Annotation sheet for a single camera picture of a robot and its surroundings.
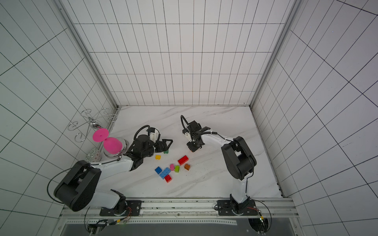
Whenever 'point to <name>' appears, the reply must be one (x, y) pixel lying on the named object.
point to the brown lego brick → (187, 166)
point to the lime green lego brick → (176, 168)
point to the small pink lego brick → (172, 166)
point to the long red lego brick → (183, 160)
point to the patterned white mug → (93, 156)
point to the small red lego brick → (168, 178)
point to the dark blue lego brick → (158, 170)
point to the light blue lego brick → (165, 173)
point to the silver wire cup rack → (94, 122)
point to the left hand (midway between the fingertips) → (167, 143)
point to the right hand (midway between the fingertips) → (194, 142)
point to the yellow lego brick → (157, 157)
